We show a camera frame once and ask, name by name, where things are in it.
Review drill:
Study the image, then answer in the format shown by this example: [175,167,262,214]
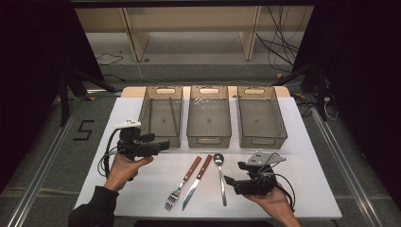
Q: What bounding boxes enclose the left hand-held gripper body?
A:
[113,118,160,163]

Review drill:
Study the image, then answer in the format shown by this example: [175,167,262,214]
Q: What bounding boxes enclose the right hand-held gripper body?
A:
[235,150,288,197]

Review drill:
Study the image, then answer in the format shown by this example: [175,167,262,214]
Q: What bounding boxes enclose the smoky clear plastic bin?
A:
[235,85,288,150]
[186,84,233,149]
[134,85,183,149]

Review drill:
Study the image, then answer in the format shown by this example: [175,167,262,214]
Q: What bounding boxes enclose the metal spoon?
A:
[213,152,228,207]

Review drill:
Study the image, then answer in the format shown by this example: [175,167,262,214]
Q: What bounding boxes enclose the wooden handled knife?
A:
[182,154,214,212]

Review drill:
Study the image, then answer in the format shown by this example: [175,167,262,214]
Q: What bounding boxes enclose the wooden handled fork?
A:
[164,155,202,212]

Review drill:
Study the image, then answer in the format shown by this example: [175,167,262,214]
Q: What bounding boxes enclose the person's right hand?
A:
[244,184,300,218]

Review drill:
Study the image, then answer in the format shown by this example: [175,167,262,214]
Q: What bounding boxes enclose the person's left hand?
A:
[103,152,155,193]

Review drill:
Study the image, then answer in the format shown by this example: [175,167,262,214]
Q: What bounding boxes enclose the black tripod stand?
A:
[273,56,330,122]
[57,62,117,128]

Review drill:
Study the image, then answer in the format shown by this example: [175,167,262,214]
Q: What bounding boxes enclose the light wooden shelf unit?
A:
[75,5,316,62]

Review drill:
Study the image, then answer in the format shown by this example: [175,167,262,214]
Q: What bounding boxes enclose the black curtain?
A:
[292,0,401,210]
[0,0,106,194]

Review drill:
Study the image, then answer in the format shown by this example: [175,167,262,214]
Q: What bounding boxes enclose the left hand-held gripper black cable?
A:
[96,127,123,180]

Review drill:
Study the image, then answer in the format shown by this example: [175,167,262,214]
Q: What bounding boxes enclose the hand-held gripper black cable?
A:
[270,152,298,213]
[96,127,123,180]

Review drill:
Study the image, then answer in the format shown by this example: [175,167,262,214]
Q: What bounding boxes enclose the right hand-held gripper black cable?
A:
[270,152,298,213]

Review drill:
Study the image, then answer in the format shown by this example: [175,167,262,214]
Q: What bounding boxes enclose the thin black floor cable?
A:
[96,52,125,66]

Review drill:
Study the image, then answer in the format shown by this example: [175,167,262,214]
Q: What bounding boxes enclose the metal floor rail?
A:
[310,107,385,227]
[5,89,123,227]

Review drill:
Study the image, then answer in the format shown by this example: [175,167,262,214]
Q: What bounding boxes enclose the white cable with plug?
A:
[323,96,340,122]

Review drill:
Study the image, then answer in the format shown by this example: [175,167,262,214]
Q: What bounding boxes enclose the black cable bundle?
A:
[255,5,309,74]

